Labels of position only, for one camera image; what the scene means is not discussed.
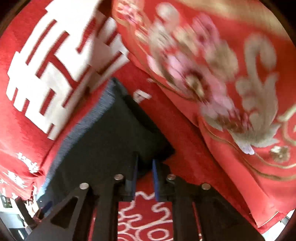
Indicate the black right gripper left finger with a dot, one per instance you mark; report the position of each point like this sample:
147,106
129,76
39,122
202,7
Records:
88,215

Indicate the red wedding sofa cover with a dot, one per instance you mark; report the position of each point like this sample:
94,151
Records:
44,72

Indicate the black pants with blue trim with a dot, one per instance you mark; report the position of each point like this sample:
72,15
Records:
115,137

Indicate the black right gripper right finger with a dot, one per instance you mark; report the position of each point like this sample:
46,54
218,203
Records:
199,212

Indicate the red embroidered cushion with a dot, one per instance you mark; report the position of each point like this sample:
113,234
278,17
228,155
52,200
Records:
229,67

